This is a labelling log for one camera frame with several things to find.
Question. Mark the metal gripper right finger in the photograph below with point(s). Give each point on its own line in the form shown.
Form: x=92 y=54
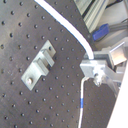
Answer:
x=114 y=55

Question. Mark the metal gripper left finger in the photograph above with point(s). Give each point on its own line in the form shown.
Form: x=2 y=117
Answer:
x=99 y=71

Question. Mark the black perforated breadboard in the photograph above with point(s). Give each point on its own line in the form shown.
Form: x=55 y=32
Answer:
x=58 y=100

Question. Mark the blue clamp handle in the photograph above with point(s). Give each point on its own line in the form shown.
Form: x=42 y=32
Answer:
x=102 y=31

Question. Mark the aluminium extrusion frame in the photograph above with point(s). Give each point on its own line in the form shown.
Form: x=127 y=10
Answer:
x=98 y=12

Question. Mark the metal cable clip bracket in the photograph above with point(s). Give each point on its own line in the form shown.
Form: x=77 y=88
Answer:
x=39 y=65

